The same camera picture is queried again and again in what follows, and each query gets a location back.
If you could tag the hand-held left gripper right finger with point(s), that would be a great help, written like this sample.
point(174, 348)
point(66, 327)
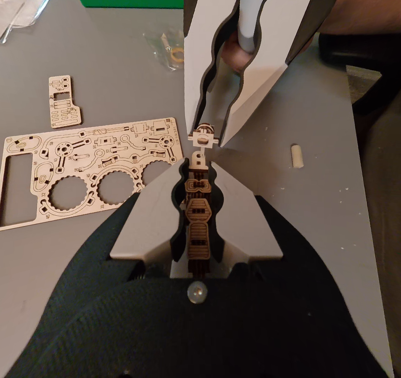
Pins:
point(247, 227)

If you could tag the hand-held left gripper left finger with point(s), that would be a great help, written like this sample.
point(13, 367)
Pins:
point(144, 224)

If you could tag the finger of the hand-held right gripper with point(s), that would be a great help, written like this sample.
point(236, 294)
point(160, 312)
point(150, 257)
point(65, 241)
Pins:
point(275, 39)
point(203, 24)

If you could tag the wooden motorcycle model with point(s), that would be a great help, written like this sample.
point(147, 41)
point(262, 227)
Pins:
point(197, 218)

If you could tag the small wooden cross piece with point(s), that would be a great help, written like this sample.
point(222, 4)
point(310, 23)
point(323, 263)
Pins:
point(203, 140)

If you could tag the person's right forearm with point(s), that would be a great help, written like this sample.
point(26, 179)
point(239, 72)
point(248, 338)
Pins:
point(369, 5)

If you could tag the person's right hand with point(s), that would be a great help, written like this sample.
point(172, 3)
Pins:
point(233, 55)

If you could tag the small clear plastic bag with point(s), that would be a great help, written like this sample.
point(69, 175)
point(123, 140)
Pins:
point(163, 44)

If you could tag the large wooden puzzle sheet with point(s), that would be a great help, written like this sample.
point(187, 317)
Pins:
point(84, 161)

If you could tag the small white cylinder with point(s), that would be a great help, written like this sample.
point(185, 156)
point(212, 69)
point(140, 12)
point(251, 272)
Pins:
point(297, 155)

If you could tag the small wooden puzzle sheet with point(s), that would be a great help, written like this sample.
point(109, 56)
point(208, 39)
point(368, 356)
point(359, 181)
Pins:
point(64, 115)

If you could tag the clear plastic sleeve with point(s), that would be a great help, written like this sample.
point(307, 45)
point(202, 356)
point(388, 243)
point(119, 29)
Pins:
point(22, 2)

